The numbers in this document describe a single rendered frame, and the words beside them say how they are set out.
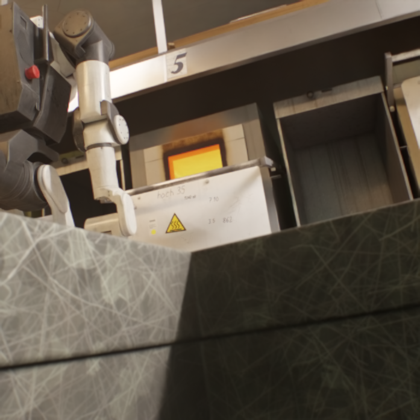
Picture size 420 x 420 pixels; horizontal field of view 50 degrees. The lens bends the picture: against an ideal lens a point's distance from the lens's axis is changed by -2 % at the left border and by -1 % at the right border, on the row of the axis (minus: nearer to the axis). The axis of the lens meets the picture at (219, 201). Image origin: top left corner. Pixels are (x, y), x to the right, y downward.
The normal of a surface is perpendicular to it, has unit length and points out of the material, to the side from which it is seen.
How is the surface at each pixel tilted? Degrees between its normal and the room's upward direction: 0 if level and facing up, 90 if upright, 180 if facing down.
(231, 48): 80
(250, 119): 90
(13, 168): 113
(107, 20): 180
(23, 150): 90
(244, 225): 90
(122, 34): 180
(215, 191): 90
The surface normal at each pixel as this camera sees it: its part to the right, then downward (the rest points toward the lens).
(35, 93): 0.97, -0.19
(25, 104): 0.94, 0.23
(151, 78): -0.31, -0.40
